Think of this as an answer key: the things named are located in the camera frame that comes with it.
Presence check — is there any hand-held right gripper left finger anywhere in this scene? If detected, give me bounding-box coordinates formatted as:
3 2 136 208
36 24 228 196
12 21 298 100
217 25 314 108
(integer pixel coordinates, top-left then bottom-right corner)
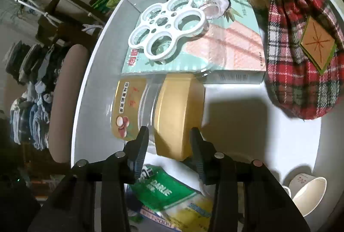
27 126 150 232

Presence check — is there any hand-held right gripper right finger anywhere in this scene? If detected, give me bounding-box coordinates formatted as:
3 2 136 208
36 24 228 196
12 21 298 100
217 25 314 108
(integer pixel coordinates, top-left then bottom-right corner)
190 127 313 232

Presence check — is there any clear jar with gold lid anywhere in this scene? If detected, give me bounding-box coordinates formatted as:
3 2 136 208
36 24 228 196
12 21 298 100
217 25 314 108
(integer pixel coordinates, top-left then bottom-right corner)
110 73 206 162

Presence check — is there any white storage box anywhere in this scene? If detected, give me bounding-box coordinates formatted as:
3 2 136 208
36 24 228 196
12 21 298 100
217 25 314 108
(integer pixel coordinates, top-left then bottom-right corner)
70 0 344 232

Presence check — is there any green packet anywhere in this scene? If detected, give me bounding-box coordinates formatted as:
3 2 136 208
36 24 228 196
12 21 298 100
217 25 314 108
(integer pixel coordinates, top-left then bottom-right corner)
129 164 198 211

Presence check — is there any yellow packet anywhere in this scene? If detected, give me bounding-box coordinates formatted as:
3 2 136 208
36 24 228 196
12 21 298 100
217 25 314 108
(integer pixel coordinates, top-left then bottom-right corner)
139 194 216 232

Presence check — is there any brown padded bench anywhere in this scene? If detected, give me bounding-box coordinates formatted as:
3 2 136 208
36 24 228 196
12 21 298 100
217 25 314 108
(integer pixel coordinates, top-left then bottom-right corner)
50 44 92 164

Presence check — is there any white cup with red print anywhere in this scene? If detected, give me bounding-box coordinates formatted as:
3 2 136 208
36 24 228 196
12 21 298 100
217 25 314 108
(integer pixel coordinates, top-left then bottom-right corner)
282 173 313 198

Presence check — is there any pile of folded clothes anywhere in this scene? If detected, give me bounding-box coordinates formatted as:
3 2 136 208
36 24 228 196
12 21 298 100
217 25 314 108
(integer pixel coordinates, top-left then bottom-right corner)
4 41 64 152

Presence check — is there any mint green wafer box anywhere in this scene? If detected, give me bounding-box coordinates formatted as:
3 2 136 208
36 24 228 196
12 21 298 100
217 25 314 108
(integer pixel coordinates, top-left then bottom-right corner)
120 0 267 85

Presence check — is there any dark wooden shelf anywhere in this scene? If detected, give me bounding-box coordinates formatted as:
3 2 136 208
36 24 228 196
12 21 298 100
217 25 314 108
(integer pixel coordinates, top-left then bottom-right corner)
36 0 106 48

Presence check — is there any white plastic ring tray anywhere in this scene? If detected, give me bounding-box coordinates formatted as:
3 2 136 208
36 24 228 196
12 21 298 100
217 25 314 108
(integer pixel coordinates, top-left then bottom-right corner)
128 0 207 61

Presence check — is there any red plaid drawstring pouch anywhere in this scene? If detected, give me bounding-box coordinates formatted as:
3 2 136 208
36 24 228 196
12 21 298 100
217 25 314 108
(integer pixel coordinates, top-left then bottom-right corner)
228 0 344 121

